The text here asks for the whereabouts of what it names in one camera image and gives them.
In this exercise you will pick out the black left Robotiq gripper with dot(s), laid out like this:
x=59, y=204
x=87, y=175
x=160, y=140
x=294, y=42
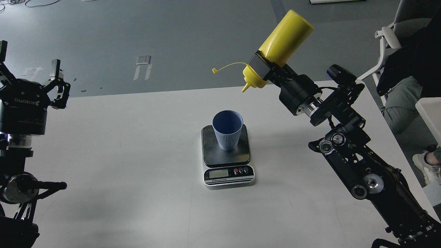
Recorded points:
x=24, y=104

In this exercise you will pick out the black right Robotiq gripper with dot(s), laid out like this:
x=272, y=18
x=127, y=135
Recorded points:
x=299, y=94

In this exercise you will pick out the yellow squeeze seasoning bottle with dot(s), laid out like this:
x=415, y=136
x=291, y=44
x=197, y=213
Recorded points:
x=280, y=46

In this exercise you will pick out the blue ribbed plastic cup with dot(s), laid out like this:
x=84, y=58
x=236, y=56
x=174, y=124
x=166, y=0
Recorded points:
x=227, y=127

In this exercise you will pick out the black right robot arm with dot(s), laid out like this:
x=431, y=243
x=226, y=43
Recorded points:
x=362, y=172

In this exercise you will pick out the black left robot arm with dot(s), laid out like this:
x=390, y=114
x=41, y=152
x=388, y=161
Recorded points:
x=21, y=188

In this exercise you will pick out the digital kitchen scale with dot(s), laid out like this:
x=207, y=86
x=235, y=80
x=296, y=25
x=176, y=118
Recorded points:
x=223, y=169

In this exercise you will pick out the white office chair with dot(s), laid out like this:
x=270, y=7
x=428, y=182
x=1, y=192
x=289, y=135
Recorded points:
x=388, y=42

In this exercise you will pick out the seated person in dark clothes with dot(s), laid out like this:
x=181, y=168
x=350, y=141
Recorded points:
x=413, y=71

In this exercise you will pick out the white box at right edge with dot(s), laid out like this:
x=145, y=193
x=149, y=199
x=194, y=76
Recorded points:
x=429, y=109

